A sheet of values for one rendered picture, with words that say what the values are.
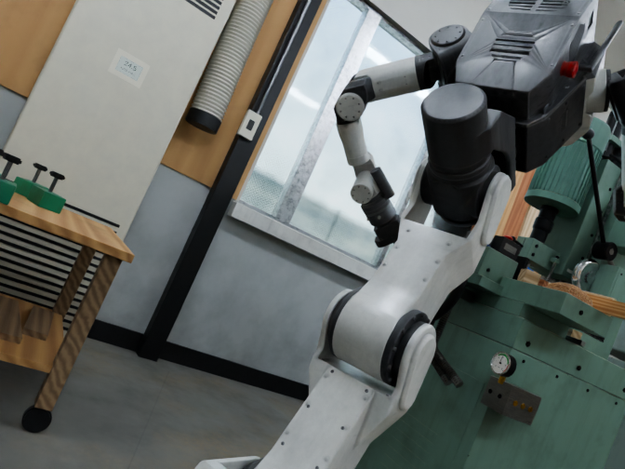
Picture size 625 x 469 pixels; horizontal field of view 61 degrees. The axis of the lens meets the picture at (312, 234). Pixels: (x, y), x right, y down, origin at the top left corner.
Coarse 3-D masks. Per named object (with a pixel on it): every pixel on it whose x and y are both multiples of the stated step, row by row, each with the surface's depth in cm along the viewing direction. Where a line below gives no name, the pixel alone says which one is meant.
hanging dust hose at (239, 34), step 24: (240, 0) 238; (264, 0) 240; (240, 24) 236; (216, 48) 238; (240, 48) 237; (216, 72) 235; (240, 72) 241; (216, 96) 235; (192, 120) 234; (216, 120) 237
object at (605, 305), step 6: (588, 294) 151; (594, 300) 149; (600, 300) 147; (606, 300) 146; (612, 300) 144; (594, 306) 148; (600, 306) 147; (606, 306) 145; (612, 306) 144; (618, 306) 142; (624, 306) 141; (606, 312) 144; (612, 312) 143; (618, 312) 141; (624, 312) 140; (624, 318) 140
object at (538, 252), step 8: (520, 240) 175; (528, 240) 172; (536, 240) 171; (528, 248) 171; (536, 248) 171; (544, 248) 173; (528, 256) 170; (536, 256) 172; (544, 256) 173; (552, 256) 175; (528, 264) 174; (536, 264) 174; (544, 264) 174
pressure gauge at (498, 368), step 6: (498, 354) 142; (504, 354) 140; (492, 360) 142; (498, 360) 141; (504, 360) 139; (510, 360) 138; (492, 366) 142; (498, 366) 140; (504, 366) 138; (510, 366) 137; (498, 372) 139; (504, 372) 137; (510, 372) 138; (504, 378) 140
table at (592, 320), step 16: (480, 288) 162; (496, 288) 157; (512, 288) 155; (528, 288) 150; (544, 288) 145; (528, 304) 148; (544, 304) 143; (560, 304) 139; (576, 304) 141; (560, 320) 152; (576, 320) 141; (592, 320) 144; (608, 320) 147
